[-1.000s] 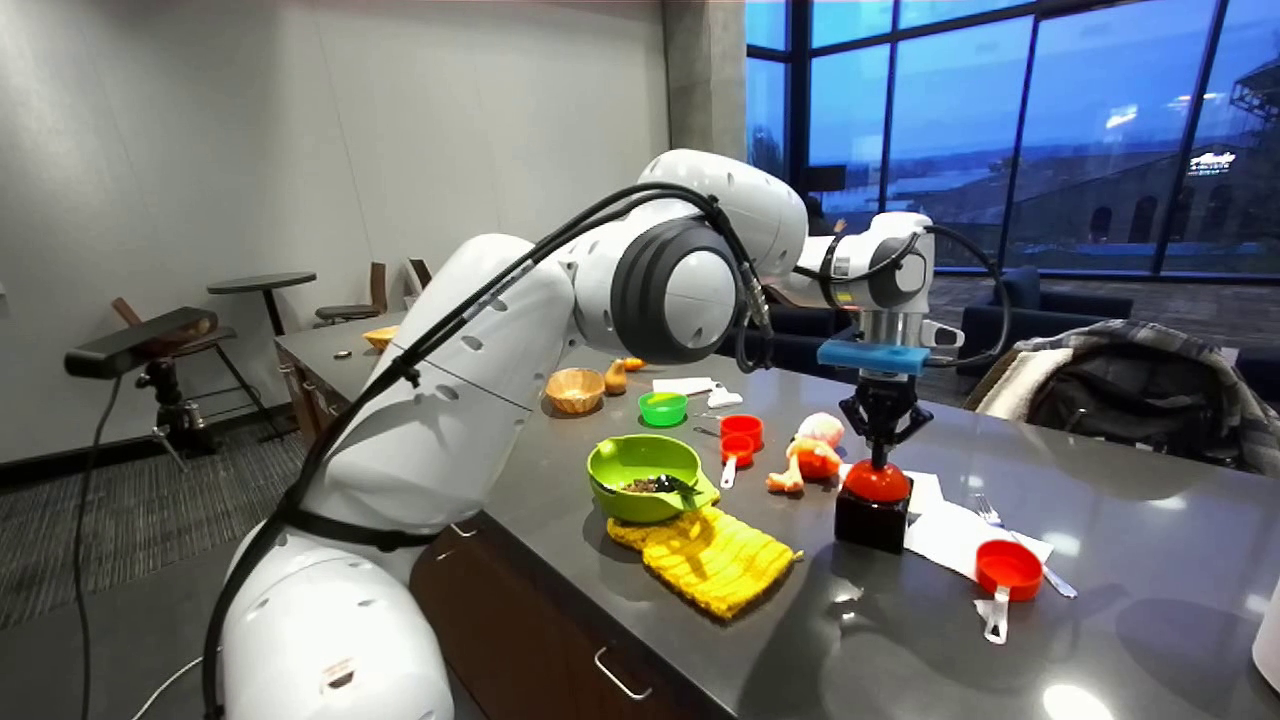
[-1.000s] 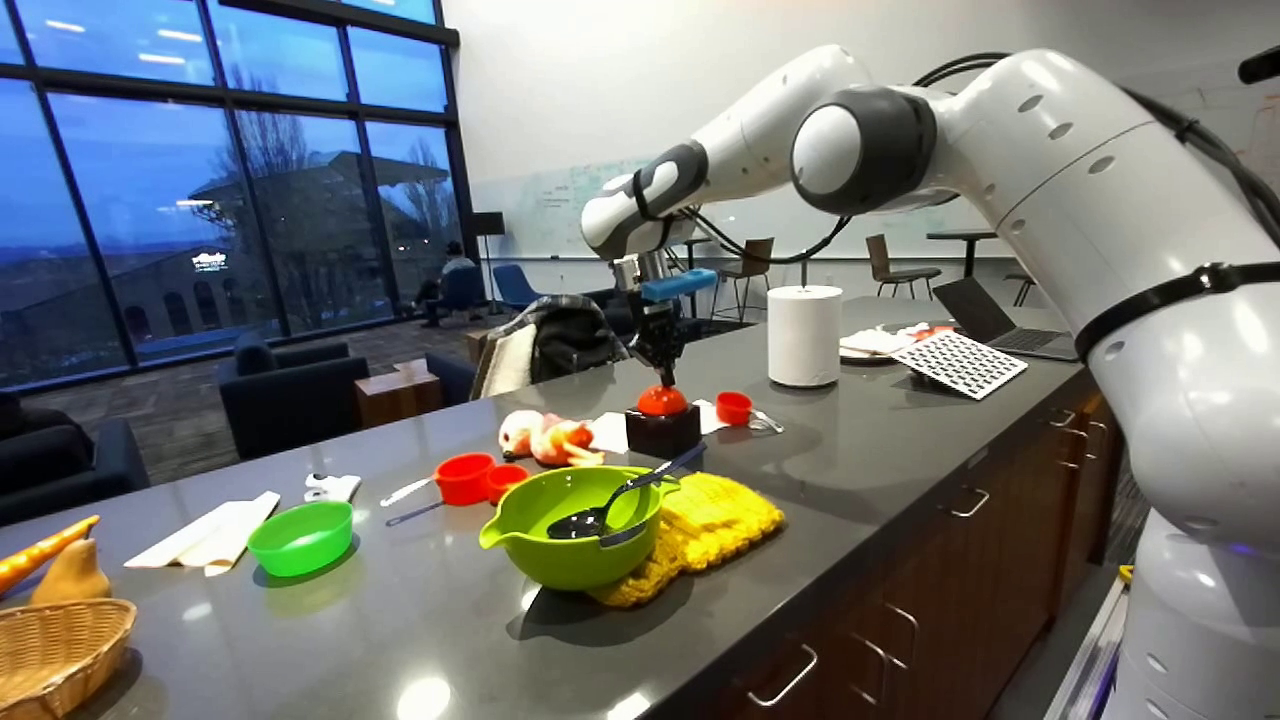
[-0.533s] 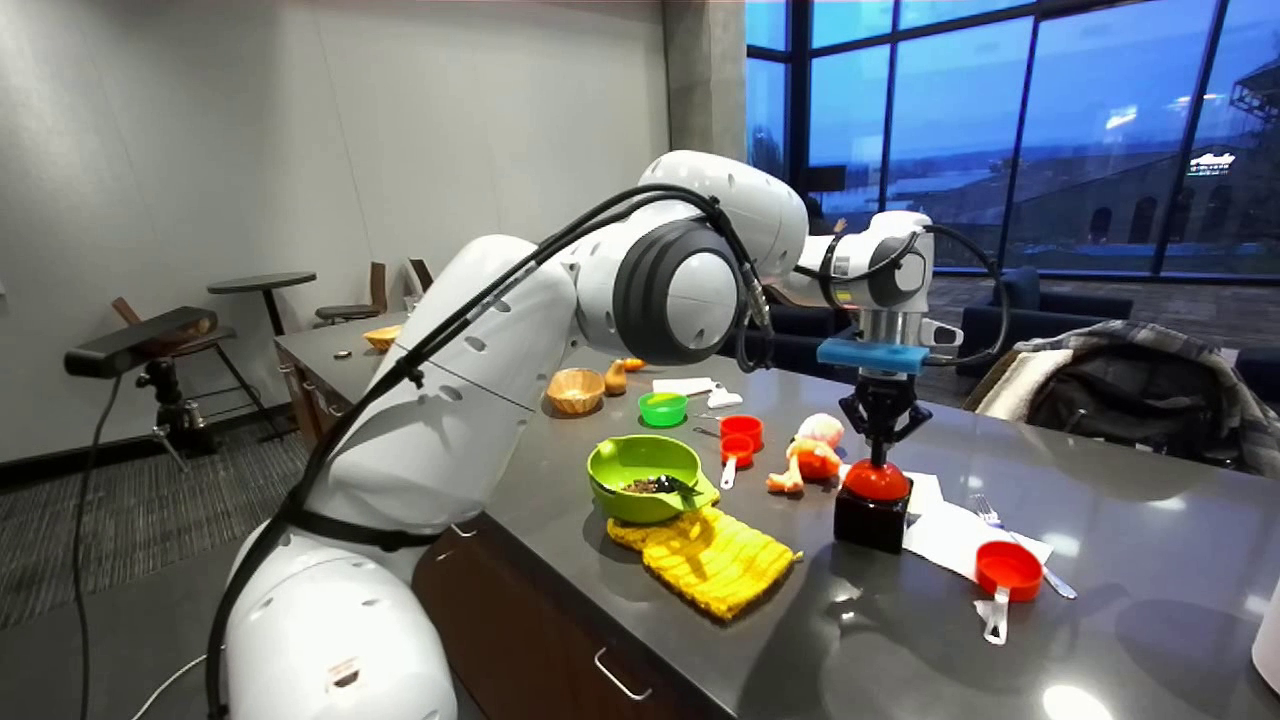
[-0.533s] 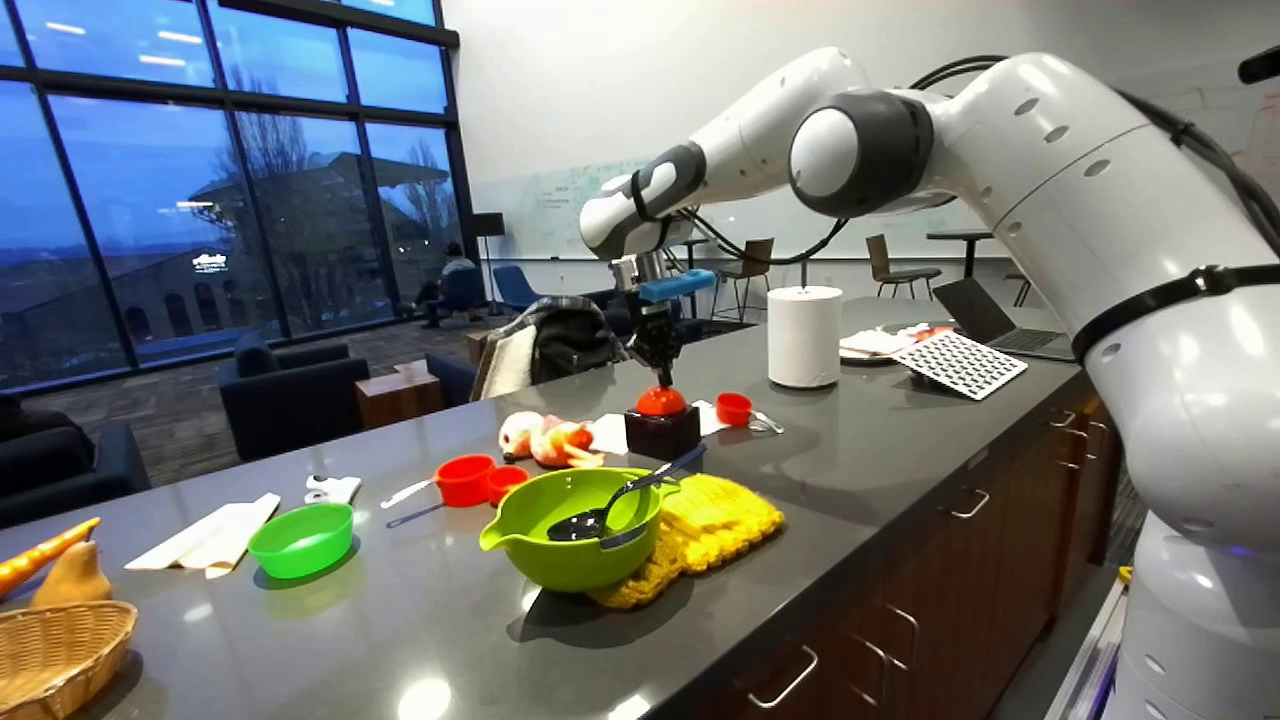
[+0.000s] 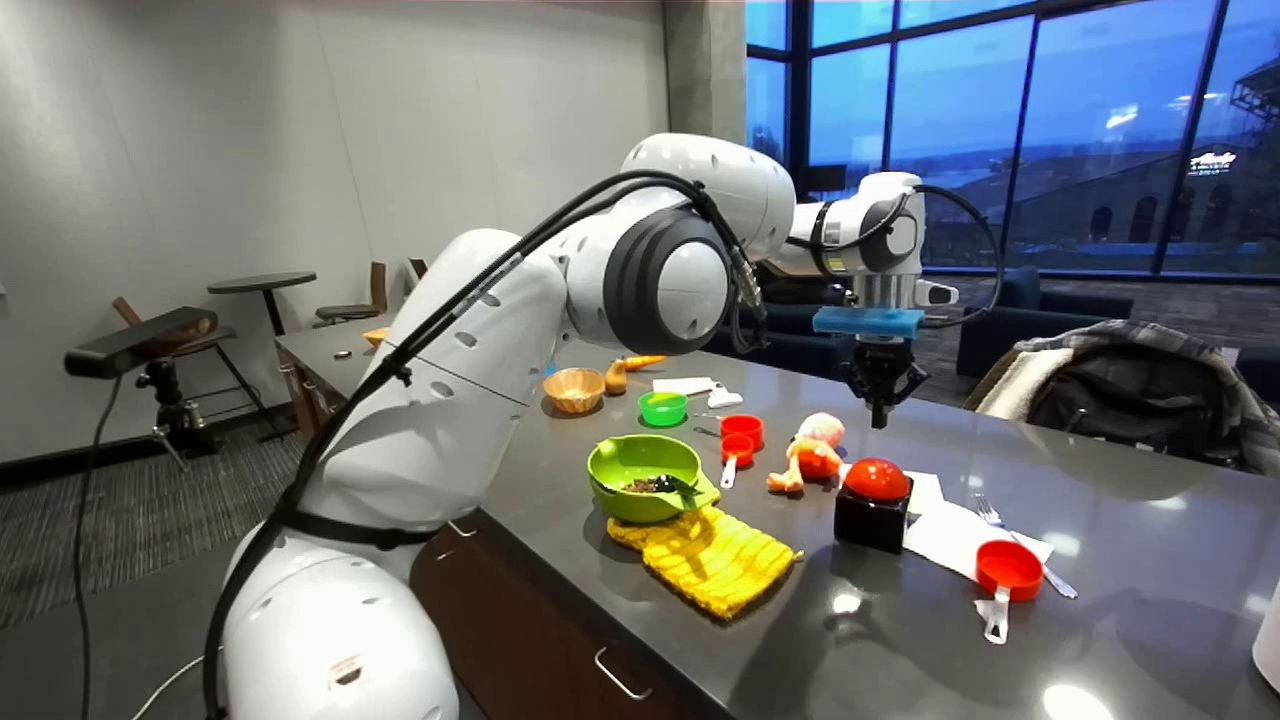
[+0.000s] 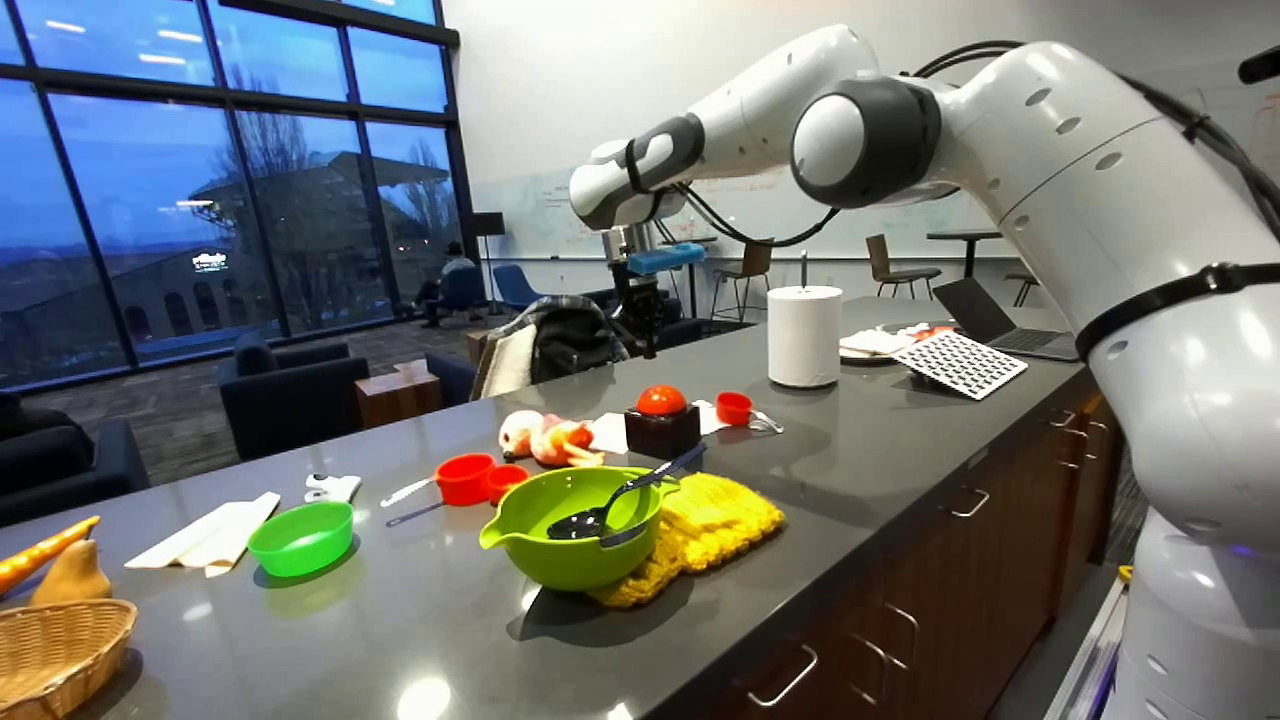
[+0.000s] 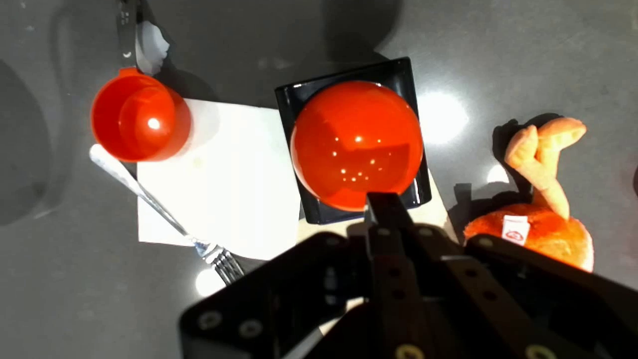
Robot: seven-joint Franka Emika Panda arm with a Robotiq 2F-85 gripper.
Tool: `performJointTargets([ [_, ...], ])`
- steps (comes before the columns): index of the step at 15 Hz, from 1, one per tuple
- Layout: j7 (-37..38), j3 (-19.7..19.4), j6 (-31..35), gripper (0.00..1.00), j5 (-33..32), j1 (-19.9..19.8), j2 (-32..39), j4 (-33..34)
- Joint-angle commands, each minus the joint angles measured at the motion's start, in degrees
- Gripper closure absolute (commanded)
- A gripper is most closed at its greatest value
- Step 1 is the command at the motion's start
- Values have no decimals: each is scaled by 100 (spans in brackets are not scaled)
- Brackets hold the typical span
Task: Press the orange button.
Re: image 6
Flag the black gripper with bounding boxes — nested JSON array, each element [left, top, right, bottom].
[[606, 227, 670, 363]]

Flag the orange button on black box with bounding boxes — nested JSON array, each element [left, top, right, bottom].
[[625, 379, 705, 463]]

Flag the black backpack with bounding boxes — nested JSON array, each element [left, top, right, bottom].
[[528, 292, 629, 387]]

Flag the brown chair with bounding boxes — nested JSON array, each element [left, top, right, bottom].
[[1003, 254, 1049, 310], [715, 235, 780, 323], [864, 232, 945, 304]]

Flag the blue chair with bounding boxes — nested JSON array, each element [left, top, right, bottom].
[[487, 262, 547, 317]]

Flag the orange white plush toy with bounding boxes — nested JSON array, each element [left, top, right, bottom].
[[496, 406, 606, 470]]

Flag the leaning framed board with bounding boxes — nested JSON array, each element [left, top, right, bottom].
[[469, 317, 540, 405]]

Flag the white cylinder speaker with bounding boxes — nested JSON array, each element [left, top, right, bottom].
[[763, 282, 848, 393]]

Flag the black plastic spoon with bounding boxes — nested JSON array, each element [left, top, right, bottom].
[[546, 450, 705, 542]]

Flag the seated person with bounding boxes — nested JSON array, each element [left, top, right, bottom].
[[415, 240, 487, 330]]

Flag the small red measuring cup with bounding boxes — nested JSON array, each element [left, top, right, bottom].
[[486, 460, 538, 504]]

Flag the yellow knitted cloth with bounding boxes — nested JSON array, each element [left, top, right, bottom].
[[591, 470, 794, 613]]

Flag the white plate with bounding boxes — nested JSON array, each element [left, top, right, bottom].
[[835, 323, 930, 366]]

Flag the large green mixing bowl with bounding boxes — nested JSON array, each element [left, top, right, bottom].
[[475, 463, 673, 596]]

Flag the wooden side table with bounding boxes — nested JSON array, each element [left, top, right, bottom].
[[351, 359, 448, 432]]

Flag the white keyboard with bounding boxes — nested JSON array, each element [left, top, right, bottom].
[[892, 327, 1031, 405]]

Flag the grey laptop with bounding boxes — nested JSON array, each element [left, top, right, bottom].
[[930, 277, 1088, 366]]

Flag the round dark table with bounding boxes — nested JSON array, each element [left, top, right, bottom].
[[926, 223, 1025, 282]]

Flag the small white packet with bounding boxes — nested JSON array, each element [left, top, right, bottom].
[[299, 470, 367, 506]]

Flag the dark armchair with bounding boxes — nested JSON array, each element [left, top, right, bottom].
[[218, 338, 373, 463]]

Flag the dark wood counter cabinet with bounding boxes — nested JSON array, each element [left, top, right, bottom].
[[651, 363, 1136, 720]]

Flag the small green bowl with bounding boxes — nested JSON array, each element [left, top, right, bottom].
[[245, 501, 362, 582]]

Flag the white folded napkins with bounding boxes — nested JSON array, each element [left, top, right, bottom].
[[122, 488, 289, 578]]

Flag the dark sofa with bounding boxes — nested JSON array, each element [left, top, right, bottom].
[[0, 393, 152, 532]]

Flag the wooden scoop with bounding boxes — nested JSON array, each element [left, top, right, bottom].
[[27, 534, 122, 613]]

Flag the wicker basket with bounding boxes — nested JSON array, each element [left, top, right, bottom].
[[0, 596, 142, 720]]

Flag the red scoop silver handle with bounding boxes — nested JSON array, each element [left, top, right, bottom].
[[711, 387, 783, 434]]

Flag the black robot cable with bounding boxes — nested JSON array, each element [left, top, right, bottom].
[[673, 34, 1280, 253]]

